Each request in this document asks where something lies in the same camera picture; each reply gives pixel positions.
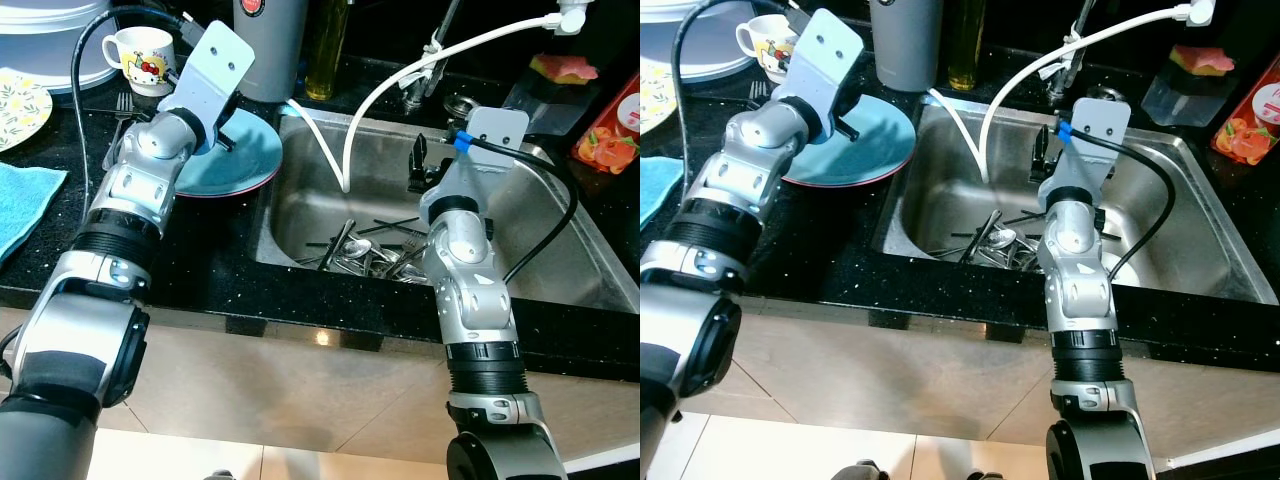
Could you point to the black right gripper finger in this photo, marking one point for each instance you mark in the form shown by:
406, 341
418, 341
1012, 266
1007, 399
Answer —
419, 160
1059, 156
1041, 152
442, 170

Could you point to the light blue plate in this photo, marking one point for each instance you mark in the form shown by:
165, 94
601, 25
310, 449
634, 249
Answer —
870, 140
240, 150

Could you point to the silver spoon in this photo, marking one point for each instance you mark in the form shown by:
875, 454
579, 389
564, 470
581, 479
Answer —
355, 247
1003, 238

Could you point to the white bowl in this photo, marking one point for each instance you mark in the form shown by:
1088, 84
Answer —
1122, 268

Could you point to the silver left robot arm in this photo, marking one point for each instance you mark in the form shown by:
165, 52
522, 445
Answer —
140, 180
740, 170

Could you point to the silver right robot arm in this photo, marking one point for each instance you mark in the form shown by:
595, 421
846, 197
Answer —
475, 290
1080, 280

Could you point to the stainless steel kitchen sink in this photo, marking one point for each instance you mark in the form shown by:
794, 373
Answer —
1230, 230
310, 210

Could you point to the chrome kitchen faucet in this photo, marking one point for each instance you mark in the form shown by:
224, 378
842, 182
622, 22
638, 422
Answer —
1082, 30
445, 30

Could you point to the round metal sink hole cap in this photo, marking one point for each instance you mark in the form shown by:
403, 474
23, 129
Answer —
1105, 92
460, 103

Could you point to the silver fork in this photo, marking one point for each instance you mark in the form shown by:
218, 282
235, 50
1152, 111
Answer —
758, 92
122, 110

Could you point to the grey cylindrical canister red badge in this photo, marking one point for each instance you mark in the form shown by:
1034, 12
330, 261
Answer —
905, 45
272, 55

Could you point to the white tie strip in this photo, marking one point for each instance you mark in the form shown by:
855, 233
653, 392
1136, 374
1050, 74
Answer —
1070, 55
432, 60

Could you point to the white cartoon print mug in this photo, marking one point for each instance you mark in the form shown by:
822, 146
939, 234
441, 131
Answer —
765, 45
135, 60

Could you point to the olive oil glass bottle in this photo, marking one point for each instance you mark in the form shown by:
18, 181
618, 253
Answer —
325, 50
965, 45

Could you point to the clear plastic sponge holder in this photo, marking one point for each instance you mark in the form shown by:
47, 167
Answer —
1185, 100
555, 100

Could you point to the pink and yellow sponge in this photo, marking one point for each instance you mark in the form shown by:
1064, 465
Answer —
563, 68
1203, 60

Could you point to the translucent white plastic food cover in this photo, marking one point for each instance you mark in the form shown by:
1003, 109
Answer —
700, 45
40, 45

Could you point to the peach hand soap bottle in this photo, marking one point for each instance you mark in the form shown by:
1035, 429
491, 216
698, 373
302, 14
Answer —
1250, 130
610, 135

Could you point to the floral print plate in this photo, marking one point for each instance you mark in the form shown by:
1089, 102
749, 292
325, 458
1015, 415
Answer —
20, 110
655, 100

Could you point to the blue cloth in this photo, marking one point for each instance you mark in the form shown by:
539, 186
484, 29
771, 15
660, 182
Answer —
657, 185
25, 205

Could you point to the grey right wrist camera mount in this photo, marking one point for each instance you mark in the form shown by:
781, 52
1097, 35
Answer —
1100, 125
490, 135

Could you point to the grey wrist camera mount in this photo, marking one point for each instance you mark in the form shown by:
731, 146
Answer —
210, 75
490, 135
1100, 125
825, 60

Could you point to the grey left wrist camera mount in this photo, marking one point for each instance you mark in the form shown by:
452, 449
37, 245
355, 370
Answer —
825, 60
210, 75

